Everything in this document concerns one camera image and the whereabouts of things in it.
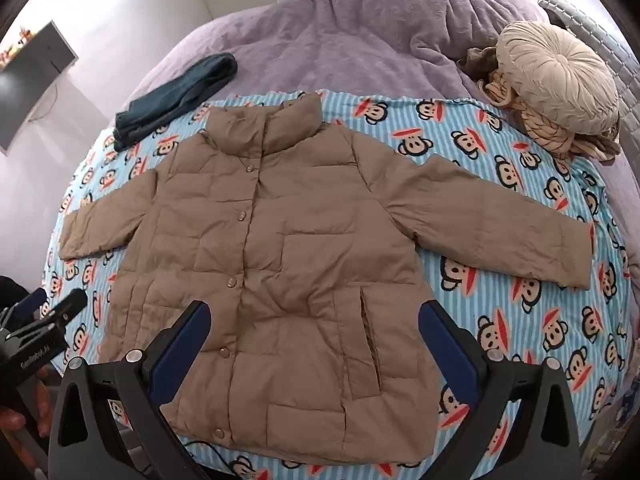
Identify blue striped monkey-print blanket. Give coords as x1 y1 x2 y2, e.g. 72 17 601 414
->
42 87 636 480

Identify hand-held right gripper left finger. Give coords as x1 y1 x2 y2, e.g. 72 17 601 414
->
48 300 211 480

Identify grey flat monitor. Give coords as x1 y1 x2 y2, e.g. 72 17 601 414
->
0 21 80 153

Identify thin monitor cable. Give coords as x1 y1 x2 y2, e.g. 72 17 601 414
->
27 82 58 122

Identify person's left hand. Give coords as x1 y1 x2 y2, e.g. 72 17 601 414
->
0 367 53 461

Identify beige puffer jacket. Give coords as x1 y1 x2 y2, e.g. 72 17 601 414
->
59 92 593 466

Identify colourful small figures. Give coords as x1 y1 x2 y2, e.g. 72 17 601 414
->
0 25 38 67

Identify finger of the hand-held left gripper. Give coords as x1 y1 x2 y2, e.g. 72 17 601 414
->
40 287 89 326
7 287 49 323

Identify dark teal folded pants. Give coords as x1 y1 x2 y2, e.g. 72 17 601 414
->
114 52 238 152

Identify purple fleece blanket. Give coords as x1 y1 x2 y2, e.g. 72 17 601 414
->
120 0 538 126

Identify round beige pleated cushion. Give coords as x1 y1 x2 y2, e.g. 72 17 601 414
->
496 20 622 136

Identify black cable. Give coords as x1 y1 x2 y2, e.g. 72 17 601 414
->
182 441 242 480

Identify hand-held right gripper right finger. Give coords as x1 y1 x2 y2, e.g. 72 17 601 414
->
419 300 583 480

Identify brown crumpled cloth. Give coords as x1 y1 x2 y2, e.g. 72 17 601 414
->
457 46 501 83

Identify beige braided knot pillow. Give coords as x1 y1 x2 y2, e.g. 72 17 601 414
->
480 67 576 158

